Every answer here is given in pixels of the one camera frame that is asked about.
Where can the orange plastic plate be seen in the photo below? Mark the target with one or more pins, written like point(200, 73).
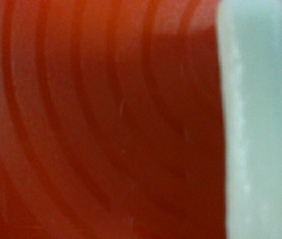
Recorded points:
point(110, 120)

